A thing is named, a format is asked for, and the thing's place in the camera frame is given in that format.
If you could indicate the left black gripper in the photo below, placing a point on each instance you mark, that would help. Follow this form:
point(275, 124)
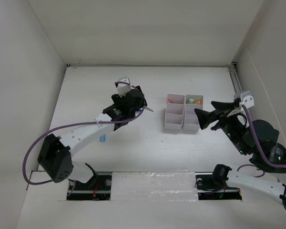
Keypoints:
point(117, 99)

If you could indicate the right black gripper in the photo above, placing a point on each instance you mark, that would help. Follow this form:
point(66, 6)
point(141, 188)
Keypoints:
point(205, 117)

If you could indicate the blue correction tape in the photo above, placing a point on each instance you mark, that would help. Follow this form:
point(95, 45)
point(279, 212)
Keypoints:
point(102, 138)

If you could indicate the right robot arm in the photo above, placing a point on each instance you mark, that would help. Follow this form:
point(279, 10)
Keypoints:
point(256, 138)

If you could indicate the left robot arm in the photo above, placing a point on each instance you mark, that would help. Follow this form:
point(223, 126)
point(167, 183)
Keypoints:
point(57, 151)

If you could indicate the right white organizer box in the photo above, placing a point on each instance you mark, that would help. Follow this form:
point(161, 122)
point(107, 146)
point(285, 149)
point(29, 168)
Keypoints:
point(190, 119)

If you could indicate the white organizer box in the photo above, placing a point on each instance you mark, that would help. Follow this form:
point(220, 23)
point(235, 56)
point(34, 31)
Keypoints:
point(190, 119)
point(174, 113)

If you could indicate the left white organizer box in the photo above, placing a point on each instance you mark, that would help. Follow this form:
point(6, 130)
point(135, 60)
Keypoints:
point(174, 113)

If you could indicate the white taped panel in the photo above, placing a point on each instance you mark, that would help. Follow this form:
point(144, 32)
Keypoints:
point(154, 186)

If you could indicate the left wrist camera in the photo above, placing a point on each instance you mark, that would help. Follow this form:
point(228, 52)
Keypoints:
point(123, 86)

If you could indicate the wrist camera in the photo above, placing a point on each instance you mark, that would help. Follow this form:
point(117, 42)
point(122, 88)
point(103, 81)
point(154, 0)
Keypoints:
point(123, 86)
point(242, 98)

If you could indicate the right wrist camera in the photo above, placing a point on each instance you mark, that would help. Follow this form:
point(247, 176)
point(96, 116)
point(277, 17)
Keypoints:
point(242, 98)

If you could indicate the aluminium rail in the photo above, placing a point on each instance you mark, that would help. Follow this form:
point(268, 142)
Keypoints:
point(235, 80)

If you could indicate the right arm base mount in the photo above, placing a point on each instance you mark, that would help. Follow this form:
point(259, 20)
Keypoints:
point(208, 190)

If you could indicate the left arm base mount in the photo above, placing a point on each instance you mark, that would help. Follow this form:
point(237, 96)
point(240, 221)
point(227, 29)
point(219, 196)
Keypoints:
point(100, 190)

